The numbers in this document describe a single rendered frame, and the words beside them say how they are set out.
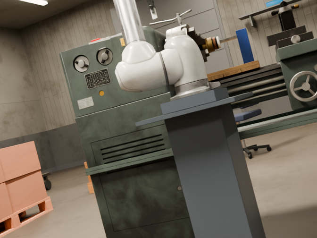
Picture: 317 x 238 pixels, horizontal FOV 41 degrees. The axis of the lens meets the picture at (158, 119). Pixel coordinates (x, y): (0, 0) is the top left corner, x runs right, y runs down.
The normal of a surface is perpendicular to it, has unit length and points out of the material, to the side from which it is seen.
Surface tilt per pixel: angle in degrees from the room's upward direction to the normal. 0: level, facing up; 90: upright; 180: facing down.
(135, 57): 72
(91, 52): 90
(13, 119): 90
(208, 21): 90
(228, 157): 90
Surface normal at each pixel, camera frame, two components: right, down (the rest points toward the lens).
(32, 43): -0.37, 0.11
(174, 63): -0.02, 0.03
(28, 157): 0.91, -0.23
